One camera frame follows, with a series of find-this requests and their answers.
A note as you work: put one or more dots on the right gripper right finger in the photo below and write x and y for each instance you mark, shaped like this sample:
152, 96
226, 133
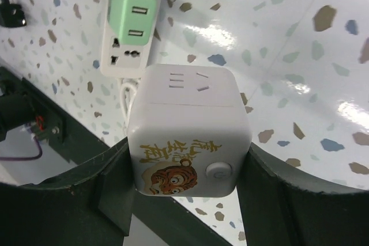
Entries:
282, 205

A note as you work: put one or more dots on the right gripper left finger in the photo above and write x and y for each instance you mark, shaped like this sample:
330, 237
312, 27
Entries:
90, 204

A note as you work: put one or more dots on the white green cube adapter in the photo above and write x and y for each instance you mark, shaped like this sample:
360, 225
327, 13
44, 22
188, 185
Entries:
132, 20

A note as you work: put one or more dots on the white power strip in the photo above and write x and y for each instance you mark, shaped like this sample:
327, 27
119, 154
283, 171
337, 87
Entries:
120, 60

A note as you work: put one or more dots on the white cartoon cube adapter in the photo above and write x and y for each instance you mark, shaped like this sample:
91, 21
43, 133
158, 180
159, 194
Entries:
188, 132

